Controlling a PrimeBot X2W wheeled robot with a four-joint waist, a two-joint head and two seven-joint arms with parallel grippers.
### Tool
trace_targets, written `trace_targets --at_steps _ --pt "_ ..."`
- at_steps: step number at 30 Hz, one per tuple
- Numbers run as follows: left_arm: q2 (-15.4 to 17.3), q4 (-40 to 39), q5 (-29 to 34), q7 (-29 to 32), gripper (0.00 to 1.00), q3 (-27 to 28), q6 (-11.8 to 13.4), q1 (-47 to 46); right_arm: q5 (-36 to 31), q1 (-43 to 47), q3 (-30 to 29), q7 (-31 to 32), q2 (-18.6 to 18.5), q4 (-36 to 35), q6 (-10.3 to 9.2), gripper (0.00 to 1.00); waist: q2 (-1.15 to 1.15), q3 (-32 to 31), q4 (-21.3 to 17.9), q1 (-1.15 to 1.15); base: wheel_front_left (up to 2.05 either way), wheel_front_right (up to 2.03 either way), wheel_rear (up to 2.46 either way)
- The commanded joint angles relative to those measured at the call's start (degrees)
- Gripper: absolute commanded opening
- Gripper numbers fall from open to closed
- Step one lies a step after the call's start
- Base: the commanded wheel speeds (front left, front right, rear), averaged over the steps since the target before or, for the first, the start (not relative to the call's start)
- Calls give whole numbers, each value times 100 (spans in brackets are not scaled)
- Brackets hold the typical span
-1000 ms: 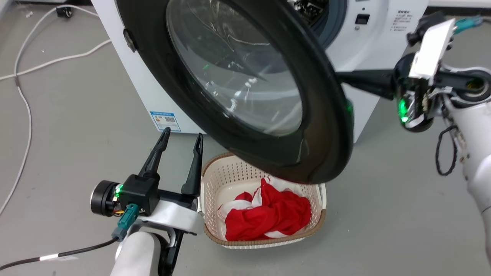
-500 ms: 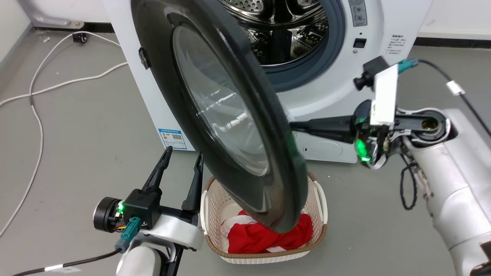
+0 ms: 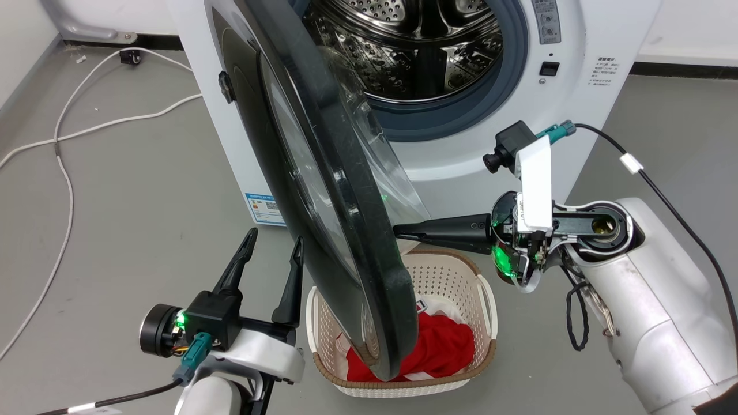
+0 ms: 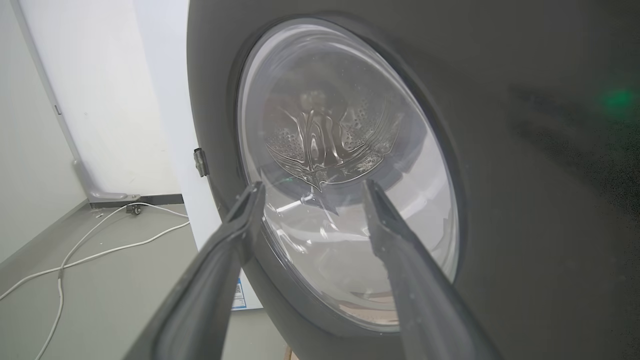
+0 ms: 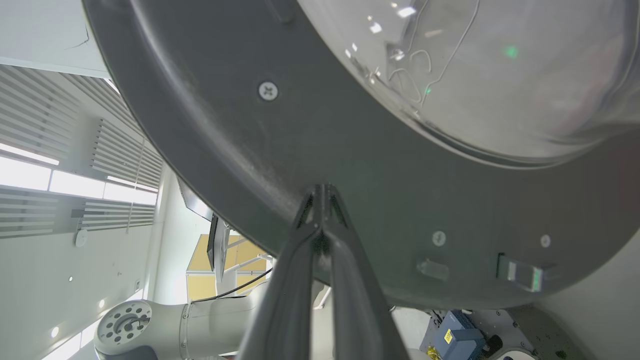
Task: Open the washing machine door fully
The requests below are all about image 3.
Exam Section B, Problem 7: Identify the perforated steel washer drum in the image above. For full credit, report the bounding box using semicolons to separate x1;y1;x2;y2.
300;0;506;105

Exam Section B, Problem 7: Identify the red garment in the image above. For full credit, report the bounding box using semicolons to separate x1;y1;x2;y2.
345;311;477;383

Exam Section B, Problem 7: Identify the white garment with stripes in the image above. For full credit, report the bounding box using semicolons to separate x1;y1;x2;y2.
413;297;469;327

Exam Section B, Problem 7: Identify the cream plastic laundry basket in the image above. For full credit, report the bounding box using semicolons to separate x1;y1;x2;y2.
306;248;498;399

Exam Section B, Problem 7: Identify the white right camera bracket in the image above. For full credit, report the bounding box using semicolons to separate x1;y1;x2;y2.
514;135;555;233

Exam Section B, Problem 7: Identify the thin white floor cable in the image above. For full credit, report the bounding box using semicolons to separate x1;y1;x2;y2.
0;47;194;361

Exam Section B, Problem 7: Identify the thick white floor cable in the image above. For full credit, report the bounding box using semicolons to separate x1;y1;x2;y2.
0;93;204;168

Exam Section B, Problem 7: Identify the thin black looped arm cable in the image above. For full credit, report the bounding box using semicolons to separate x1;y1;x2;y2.
564;266;592;353

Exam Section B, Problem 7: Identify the grey rubber door gasket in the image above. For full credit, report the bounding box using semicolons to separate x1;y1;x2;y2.
355;0;530;142

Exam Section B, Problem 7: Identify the right gripper green-lit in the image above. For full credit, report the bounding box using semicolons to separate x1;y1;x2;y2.
393;191;555;293

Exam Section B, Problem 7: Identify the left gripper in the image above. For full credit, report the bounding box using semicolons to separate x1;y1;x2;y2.
139;228;306;384

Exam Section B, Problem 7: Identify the blue white energy label sticker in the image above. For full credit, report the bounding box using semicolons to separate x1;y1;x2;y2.
244;193;287;226

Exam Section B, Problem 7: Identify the white front-load washing machine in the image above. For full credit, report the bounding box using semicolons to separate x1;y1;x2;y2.
166;0;664;228

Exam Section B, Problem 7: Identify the grey instruction sticker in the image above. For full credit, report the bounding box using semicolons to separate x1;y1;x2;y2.
530;0;562;46

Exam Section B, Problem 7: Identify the black round washing machine door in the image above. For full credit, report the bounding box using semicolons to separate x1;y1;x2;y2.
205;0;431;382

